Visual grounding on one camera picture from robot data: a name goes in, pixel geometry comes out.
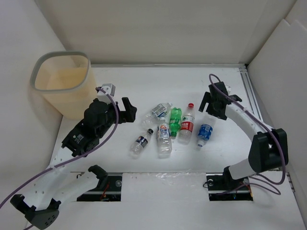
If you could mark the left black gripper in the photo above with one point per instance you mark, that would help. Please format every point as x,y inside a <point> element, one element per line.
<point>128,115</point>

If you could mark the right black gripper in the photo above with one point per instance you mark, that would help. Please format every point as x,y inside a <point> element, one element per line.
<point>207,98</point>

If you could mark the blue label water bottle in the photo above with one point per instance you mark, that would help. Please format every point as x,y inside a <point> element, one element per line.
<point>205,130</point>

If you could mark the green soda bottle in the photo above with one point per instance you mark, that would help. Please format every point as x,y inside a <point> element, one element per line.
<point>175,122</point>

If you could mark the red label red cap bottle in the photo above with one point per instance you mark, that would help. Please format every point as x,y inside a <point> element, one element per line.
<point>187,124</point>

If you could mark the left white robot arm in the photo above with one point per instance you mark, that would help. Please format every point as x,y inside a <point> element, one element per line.
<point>40,205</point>

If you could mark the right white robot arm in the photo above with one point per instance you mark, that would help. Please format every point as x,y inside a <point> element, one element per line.
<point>268,149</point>

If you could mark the beige bin with grey rim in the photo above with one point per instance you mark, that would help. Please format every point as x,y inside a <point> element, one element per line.
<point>66,80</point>

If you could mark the black cap small bottle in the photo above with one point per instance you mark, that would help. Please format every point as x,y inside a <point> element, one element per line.
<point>141,142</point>

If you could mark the crushed clear water bottle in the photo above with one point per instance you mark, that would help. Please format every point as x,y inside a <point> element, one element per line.
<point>153,116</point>

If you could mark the orange blue label clear bottle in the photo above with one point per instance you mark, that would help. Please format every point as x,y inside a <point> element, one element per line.
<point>163,139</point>

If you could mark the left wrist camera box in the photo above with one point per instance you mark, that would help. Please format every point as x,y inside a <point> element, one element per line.
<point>109,89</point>

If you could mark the aluminium frame rail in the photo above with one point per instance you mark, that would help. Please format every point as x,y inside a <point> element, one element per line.
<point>148,85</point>

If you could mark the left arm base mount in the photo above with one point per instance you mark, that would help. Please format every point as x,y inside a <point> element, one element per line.
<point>109,191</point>

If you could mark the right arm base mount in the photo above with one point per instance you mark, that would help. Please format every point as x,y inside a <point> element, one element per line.
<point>234,190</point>

